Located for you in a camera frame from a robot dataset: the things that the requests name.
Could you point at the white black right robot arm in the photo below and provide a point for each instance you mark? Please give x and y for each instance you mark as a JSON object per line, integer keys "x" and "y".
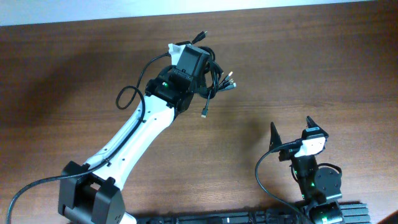
{"x": 319, "y": 183}

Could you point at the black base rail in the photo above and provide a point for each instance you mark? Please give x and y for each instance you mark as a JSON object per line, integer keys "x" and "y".
{"x": 349, "y": 213}

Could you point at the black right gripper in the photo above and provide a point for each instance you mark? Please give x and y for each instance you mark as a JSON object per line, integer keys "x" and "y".
{"x": 275, "y": 139}

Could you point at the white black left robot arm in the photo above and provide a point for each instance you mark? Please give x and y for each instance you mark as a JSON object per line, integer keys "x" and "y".
{"x": 92, "y": 192}

